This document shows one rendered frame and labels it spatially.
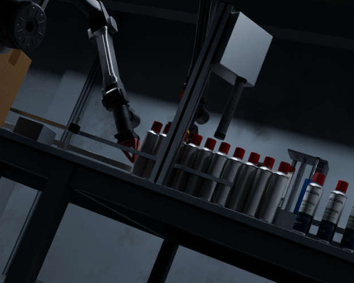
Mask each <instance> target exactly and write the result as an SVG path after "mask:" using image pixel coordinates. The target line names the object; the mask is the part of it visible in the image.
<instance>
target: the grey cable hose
mask: <svg viewBox="0 0 354 283"><path fill-rule="evenodd" d="M246 82H247V79H245V78H243V77H240V76H237V78H236V80H235V83H234V86H233V89H232V91H231V94H230V97H229V99H228V102H227V104H226V106H225V109H224V112H223V115H222V117H221V120H220V122H219V125H218V128H217V129H216V130H217V131H215V134H214V137H215V138H217V139H220V140H224V139H225V137H226V132H227V129H228V127H229V124H230V122H231V120H232V117H233V114H234V112H235V109H236V107H237V104H238V101H239V99H240V96H241V94H242V91H243V89H244V86H245V85H246Z"/></svg>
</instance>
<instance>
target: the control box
mask: <svg viewBox="0 0 354 283"><path fill-rule="evenodd" d="M272 39H273V36H271V35H270V34H269V33H268V32H266V31H265V30H264V29H263V28H261V27H260V26H258V25H257V24H256V23H254V22H253V21H252V20H251V19H249V18H248V17H247V16H246V15H244V14H243V13H241V12H232V13H231V14H230V17H229V20H228V22H227V24H226V27H225V29H224V32H223V34H222V37H221V39H220V42H219V45H218V46H217V49H216V52H215V54H214V57H213V59H212V62H211V66H212V68H213V69H212V71H213V72H214V73H216V74H217V75H219V76H220V77H222V78H223V79H225V80H226V81H228V82H229V83H231V84H232V85H234V83H235V80H236V78H237V76H240V77H243V78H245V79H247V82H246V85H245V86H244V87H254V86H255V83H256V80H257V78H258V75H259V73H260V70H261V67H262V65H263V62H264V60H265V57H266V54H267V52H268V50H269V46H270V44H271V41H272Z"/></svg>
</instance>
